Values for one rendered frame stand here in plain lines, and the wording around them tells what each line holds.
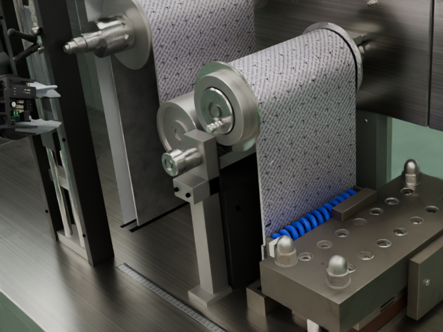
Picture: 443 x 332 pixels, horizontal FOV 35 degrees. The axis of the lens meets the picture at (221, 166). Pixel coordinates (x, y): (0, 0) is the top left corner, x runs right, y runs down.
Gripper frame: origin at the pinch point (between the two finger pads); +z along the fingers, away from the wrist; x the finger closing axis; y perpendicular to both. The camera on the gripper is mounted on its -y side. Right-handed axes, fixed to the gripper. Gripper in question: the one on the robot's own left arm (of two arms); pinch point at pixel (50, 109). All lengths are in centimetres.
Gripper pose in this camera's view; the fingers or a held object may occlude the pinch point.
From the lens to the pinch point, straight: 117.8
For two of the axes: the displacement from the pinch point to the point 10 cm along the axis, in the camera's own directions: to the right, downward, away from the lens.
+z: 5.8, -0.2, 8.1
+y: 8.1, -0.2, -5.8
